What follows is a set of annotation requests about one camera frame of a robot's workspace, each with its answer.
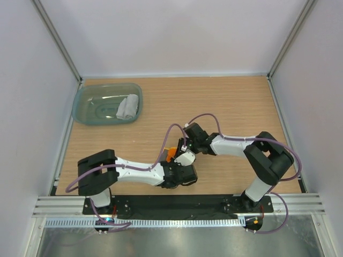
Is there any grey panda towel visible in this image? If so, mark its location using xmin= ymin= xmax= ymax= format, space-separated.
xmin=116 ymin=94 xmax=139 ymax=120

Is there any teal plastic container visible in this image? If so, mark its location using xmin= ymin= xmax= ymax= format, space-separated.
xmin=72 ymin=82 xmax=143 ymax=126

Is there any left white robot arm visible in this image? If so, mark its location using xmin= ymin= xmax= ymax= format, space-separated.
xmin=78 ymin=148 xmax=198 ymax=214

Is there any aluminium rail frame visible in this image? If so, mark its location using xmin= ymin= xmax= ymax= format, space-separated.
xmin=25 ymin=1 xmax=340 ymax=256

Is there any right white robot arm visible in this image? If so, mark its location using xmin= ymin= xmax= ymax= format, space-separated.
xmin=184 ymin=123 xmax=294 ymax=212

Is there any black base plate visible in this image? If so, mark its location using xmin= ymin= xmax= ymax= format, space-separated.
xmin=96 ymin=194 xmax=274 ymax=215

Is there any grey orange towel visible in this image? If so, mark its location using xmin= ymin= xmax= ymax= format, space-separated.
xmin=163 ymin=147 xmax=177 ymax=162

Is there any white slotted cable duct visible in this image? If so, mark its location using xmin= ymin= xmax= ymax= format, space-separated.
xmin=44 ymin=216 xmax=245 ymax=228

